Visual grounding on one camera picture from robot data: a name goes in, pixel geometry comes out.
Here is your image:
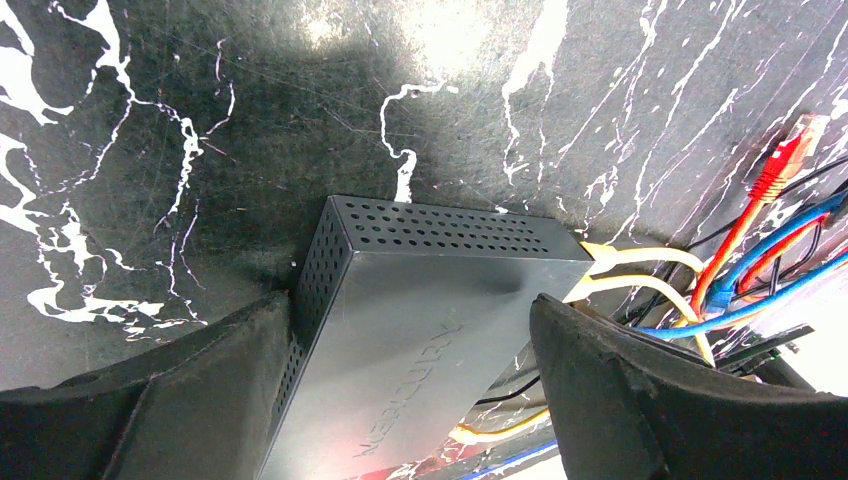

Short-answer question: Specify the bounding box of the thin black power cable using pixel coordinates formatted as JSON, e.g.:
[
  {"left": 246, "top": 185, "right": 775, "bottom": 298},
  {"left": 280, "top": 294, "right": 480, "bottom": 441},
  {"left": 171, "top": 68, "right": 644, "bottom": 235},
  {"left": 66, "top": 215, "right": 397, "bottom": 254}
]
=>
[{"left": 473, "top": 155, "right": 848, "bottom": 407}]

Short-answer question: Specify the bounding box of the black network switch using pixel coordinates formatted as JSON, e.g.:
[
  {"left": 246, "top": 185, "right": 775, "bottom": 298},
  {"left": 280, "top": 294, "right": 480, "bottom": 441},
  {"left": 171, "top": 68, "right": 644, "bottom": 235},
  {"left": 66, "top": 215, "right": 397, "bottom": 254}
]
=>
[{"left": 261, "top": 195, "right": 593, "bottom": 479}]

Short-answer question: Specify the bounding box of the red ethernet cable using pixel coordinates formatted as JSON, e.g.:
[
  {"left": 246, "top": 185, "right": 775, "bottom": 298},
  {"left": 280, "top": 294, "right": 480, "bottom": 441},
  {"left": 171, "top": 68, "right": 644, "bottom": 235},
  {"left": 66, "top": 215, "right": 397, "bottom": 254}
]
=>
[{"left": 688, "top": 113, "right": 848, "bottom": 316}]

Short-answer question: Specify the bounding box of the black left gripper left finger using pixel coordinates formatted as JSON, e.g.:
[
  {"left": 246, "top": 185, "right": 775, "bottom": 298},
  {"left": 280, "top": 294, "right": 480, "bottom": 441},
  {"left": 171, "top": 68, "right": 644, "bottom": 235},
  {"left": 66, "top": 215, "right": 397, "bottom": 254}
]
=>
[{"left": 1, "top": 294, "right": 291, "bottom": 479}]

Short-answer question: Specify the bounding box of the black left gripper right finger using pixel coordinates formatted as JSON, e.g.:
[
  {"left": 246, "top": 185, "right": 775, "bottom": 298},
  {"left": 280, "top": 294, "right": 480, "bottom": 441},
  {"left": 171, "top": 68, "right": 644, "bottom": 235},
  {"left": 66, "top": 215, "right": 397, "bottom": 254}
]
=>
[{"left": 529, "top": 294, "right": 847, "bottom": 479}]

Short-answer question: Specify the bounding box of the blue ethernet cable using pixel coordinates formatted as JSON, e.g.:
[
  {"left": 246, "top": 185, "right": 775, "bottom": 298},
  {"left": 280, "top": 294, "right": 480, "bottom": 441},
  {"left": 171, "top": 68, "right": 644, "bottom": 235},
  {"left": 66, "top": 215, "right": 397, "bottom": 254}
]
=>
[{"left": 457, "top": 192, "right": 848, "bottom": 480}]

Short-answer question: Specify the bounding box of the yellow ethernet cable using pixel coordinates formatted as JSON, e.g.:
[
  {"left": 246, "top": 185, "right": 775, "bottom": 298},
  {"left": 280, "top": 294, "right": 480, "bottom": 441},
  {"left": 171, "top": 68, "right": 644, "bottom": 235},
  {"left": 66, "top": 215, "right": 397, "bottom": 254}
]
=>
[
  {"left": 563, "top": 274, "right": 717, "bottom": 369},
  {"left": 579, "top": 241, "right": 707, "bottom": 278}
]

